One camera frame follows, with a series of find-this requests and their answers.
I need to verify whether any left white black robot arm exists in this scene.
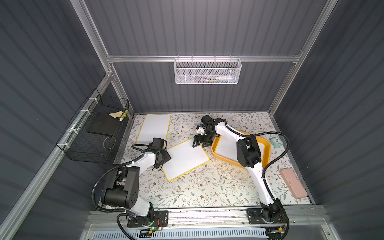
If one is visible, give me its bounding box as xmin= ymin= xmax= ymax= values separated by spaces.
xmin=91 ymin=138 xmax=171 ymax=223

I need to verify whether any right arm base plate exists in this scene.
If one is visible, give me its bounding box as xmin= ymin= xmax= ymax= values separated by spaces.
xmin=246 ymin=208 xmax=288 ymax=225

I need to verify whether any small teal clock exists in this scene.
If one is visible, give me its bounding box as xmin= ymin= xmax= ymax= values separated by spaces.
xmin=270 ymin=137 xmax=284 ymax=148

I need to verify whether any yellow sticky note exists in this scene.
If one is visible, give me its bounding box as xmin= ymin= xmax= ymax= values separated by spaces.
xmin=109 ymin=111 xmax=123 ymax=118

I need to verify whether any floral table mat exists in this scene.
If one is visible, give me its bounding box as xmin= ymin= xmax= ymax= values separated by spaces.
xmin=121 ymin=113 xmax=312 ymax=208

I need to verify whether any white marker in basket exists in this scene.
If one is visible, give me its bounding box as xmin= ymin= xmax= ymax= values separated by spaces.
xmin=215 ymin=76 xmax=237 ymax=83

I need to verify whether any pink pencil case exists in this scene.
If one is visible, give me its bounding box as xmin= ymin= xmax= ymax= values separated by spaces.
xmin=280 ymin=168 xmax=308 ymax=199

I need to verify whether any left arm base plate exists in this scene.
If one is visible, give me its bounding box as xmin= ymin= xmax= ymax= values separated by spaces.
xmin=127 ymin=211 xmax=169 ymax=228

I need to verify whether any aluminium rail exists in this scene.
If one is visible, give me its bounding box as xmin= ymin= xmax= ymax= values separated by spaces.
xmin=85 ymin=205 xmax=330 ymax=229

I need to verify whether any yellow plastic storage box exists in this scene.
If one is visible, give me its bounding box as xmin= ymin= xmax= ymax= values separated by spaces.
xmin=211 ymin=129 xmax=272 ymax=169

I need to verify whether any black pad in basket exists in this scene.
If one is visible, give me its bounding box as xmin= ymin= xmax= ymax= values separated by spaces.
xmin=87 ymin=113 xmax=123 ymax=137

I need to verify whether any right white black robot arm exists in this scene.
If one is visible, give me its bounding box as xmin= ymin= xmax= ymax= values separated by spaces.
xmin=193 ymin=115 xmax=290 ymax=224

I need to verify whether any black wire basket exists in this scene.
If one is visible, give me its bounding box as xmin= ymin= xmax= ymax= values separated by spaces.
xmin=57 ymin=90 xmax=130 ymax=164

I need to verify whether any white wire mesh basket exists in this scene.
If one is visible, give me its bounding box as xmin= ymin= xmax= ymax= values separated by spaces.
xmin=173 ymin=57 xmax=242 ymax=85

